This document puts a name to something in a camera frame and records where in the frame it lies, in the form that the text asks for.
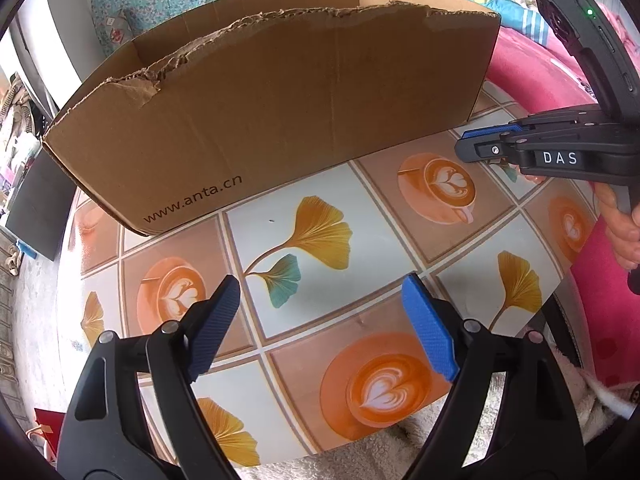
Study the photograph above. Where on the person's right hand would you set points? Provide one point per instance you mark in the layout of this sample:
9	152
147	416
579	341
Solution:
621	229

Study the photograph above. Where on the brown cardboard box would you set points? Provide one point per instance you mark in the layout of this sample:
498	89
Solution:
239	96

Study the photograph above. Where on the dark grey cabinet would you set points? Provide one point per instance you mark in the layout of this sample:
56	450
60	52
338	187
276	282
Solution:
39	209

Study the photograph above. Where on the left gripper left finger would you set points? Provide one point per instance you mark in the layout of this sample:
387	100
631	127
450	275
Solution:
105	434

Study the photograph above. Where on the patterned tablecloth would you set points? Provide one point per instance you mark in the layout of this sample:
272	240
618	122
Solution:
321	352

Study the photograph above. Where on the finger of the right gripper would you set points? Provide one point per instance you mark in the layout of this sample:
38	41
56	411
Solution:
476	145

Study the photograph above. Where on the pink floral blanket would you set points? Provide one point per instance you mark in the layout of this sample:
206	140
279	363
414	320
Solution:
581	93

